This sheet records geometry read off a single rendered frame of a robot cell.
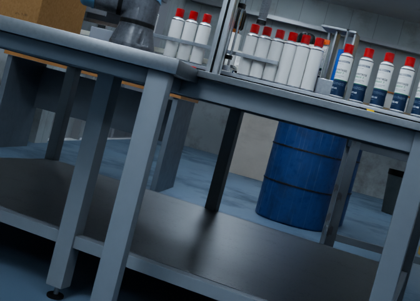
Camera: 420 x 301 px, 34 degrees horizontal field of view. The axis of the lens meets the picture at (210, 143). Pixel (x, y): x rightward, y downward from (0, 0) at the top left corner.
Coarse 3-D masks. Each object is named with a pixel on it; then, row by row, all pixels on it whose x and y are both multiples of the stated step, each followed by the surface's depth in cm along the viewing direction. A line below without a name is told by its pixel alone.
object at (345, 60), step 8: (344, 48) 254; (352, 48) 253; (344, 56) 252; (352, 56) 253; (344, 64) 252; (336, 72) 254; (344, 72) 252; (336, 80) 253; (344, 80) 252; (336, 88) 252; (344, 88) 253; (336, 96) 252
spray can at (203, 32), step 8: (208, 16) 272; (200, 24) 272; (208, 24) 272; (200, 32) 271; (208, 32) 272; (200, 40) 271; (200, 48) 271; (192, 56) 272; (200, 56) 272; (200, 64) 273
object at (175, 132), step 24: (24, 72) 552; (48, 72) 583; (0, 96) 526; (24, 96) 563; (48, 96) 584; (120, 96) 574; (0, 120) 532; (24, 120) 575; (120, 120) 574; (168, 120) 505; (0, 144) 543; (24, 144) 588; (168, 144) 511; (168, 168) 534
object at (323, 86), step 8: (328, 32) 269; (336, 32) 263; (336, 40) 265; (344, 40) 259; (352, 40) 259; (336, 48) 269; (328, 64) 264; (352, 64) 268; (328, 72) 267; (320, 80) 260; (328, 80) 259; (320, 88) 260; (328, 88) 259; (344, 96) 269
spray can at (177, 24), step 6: (180, 12) 276; (174, 18) 276; (180, 18) 276; (174, 24) 276; (180, 24) 276; (174, 30) 276; (180, 30) 277; (174, 36) 276; (180, 36) 278; (168, 42) 276; (174, 42) 276; (168, 48) 276; (174, 48) 277; (168, 54) 276; (174, 54) 277
